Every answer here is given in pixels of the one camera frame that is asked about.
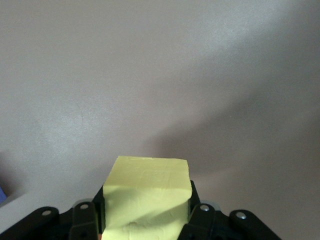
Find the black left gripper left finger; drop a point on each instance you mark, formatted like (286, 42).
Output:
(82, 222)

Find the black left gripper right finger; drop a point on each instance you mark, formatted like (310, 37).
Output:
(202, 225)

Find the purple foam block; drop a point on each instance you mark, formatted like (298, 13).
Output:
(2, 197)

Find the yellow foam block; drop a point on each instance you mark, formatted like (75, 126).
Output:
(147, 195)

